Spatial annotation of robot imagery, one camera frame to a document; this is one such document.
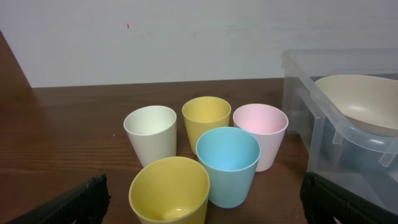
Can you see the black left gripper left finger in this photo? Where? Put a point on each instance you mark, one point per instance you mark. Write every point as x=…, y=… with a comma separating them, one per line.
x=86, y=203

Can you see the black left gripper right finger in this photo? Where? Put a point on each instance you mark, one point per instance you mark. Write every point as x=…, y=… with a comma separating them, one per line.
x=325, y=202

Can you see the large cream bowl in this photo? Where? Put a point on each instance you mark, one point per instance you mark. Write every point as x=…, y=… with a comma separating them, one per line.
x=369, y=102

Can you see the clear plastic storage bin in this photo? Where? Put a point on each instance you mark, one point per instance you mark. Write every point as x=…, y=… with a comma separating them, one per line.
x=307, y=108

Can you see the yellow cup front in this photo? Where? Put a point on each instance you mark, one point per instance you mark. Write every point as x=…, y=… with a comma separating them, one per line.
x=171, y=190

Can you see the yellow cup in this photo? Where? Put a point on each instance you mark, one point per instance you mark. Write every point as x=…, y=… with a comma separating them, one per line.
x=171, y=190
x=203, y=114

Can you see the pink cup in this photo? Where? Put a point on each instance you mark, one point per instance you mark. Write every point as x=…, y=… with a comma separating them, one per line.
x=267, y=124

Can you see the cream cup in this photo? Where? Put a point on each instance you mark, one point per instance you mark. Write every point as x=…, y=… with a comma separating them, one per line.
x=152, y=131

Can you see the light blue cup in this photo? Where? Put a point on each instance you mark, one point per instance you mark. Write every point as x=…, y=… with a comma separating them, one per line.
x=230, y=156

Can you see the yellow cup rear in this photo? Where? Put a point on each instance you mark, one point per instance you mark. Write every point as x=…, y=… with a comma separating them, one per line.
x=203, y=114

